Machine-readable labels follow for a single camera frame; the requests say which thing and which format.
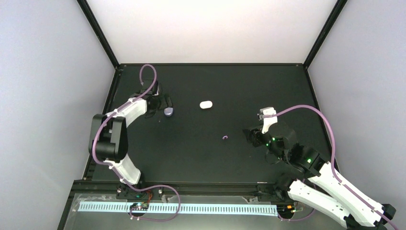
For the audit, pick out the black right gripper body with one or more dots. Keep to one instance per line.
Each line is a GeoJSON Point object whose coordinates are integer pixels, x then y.
{"type": "Point", "coordinates": [253, 134]}

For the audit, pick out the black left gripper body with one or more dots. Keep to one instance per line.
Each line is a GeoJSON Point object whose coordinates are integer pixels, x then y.
{"type": "Point", "coordinates": [158, 106]}

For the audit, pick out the purple earbud charging case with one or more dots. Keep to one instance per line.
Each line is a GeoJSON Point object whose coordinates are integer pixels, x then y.
{"type": "Point", "coordinates": [169, 111]}

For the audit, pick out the white earbud charging case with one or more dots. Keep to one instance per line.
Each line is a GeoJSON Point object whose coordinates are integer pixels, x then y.
{"type": "Point", "coordinates": [206, 104]}

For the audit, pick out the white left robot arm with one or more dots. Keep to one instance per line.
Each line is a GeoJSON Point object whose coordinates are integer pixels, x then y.
{"type": "Point", "coordinates": [108, 143]}

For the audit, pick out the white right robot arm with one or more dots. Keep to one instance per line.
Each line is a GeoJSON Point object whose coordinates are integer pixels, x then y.
{"type": "Point", "coordinates": [313, 181]}

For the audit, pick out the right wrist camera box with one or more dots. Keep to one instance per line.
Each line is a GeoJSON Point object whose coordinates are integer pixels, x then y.
{"type": "Point", "coordinates": [268, 116]}

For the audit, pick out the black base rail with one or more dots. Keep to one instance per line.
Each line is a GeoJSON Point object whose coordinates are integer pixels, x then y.
{"type": "Point", "coordinates": [263, 191]}

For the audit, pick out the white slotted cable duct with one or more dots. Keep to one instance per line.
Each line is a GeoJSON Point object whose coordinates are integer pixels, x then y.
{"type": "Point", "coordinates": [169, 208]}

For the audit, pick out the black enclosure frame post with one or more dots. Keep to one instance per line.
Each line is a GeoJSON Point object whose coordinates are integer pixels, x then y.
{"type": "Point", "coordinates": [87, 11]}

